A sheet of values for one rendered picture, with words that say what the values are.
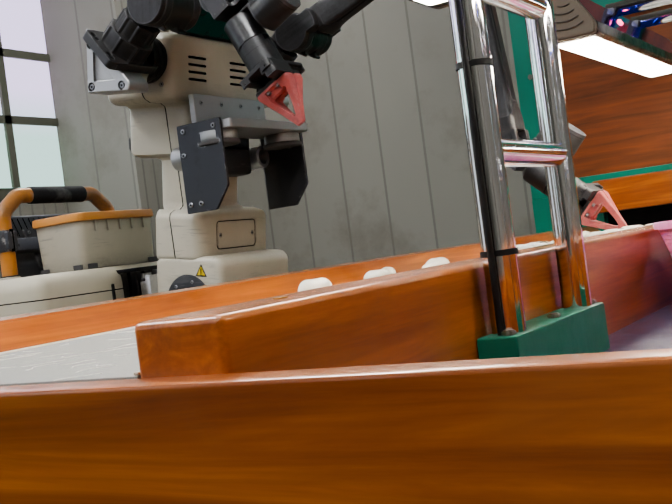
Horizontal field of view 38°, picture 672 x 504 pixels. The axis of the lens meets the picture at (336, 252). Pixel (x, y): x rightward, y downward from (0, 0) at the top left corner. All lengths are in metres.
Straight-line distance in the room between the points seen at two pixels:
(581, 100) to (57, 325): 1.61
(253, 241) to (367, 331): 1.40
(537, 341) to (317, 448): 0.32
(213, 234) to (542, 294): 1.12
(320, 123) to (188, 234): 2.88
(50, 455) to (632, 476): 0.28
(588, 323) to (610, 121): 1.48
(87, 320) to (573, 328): 0.42
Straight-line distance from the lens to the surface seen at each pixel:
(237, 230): 1.89
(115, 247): 2.08
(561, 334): 0.74
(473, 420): 0.36
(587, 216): 1.77
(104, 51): 1.74
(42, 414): 0.49
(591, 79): 2.27
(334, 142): 4.62
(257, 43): 1.58
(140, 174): 4.50
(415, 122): 4.41
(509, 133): 1.81
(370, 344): 0.54
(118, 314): 0.92
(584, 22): 1.45
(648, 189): 2.15
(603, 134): 2.25
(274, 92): 1.56
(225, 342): 0.44
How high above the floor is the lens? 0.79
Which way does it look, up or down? level
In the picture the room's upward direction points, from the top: 8 degrees counter-clockwise
